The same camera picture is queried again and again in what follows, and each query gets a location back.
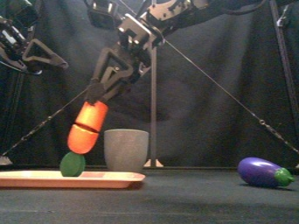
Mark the orange toy carrot green top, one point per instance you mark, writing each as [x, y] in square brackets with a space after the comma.
[87, 122]

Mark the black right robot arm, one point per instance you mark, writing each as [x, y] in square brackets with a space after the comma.
[187, 10]

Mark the pink plastic plate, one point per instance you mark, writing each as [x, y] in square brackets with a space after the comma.
[97, 179]

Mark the grey cup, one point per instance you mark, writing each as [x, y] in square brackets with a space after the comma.
[125, 151]

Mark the purple toy eggplant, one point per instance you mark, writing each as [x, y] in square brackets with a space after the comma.
[259, 172]

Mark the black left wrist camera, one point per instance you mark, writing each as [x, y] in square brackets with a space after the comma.
[23, 11]

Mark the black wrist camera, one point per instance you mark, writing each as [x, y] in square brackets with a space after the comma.
[23, 11]
[101, 16]

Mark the thin metal frame post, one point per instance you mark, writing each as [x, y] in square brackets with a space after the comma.
[154, 116]

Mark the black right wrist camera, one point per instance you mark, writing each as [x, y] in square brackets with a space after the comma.
[101, 16]

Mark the metal frame foot bracket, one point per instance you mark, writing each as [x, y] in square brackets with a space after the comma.
[4, 161]

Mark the dark metal frame post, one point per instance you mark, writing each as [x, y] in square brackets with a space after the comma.
[286, 64]

